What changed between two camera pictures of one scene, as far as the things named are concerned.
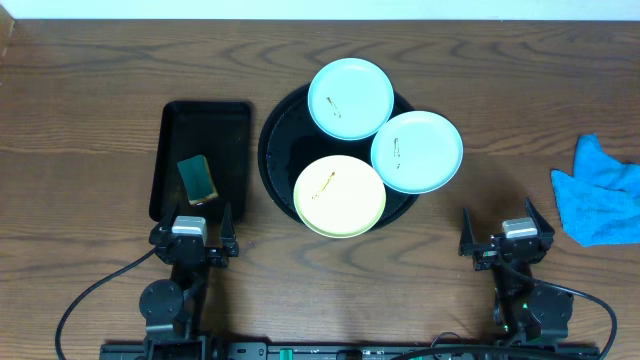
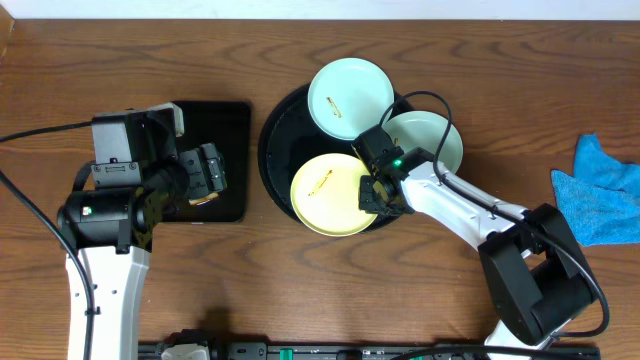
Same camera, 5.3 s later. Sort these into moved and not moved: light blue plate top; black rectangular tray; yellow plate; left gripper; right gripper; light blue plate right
Moved: left gripper; right gripper
Not moved: yellow plate; light blue plate right; light blue plate top; black rectangular tray
